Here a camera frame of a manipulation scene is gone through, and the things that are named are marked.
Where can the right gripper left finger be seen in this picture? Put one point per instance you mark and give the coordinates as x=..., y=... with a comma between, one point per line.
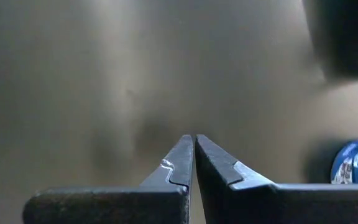
x=120, y=205

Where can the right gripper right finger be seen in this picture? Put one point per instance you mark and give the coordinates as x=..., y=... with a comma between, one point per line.
x=259, y=205

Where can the silver-lid blue can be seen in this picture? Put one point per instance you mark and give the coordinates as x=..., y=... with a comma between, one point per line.
x=350, y=161

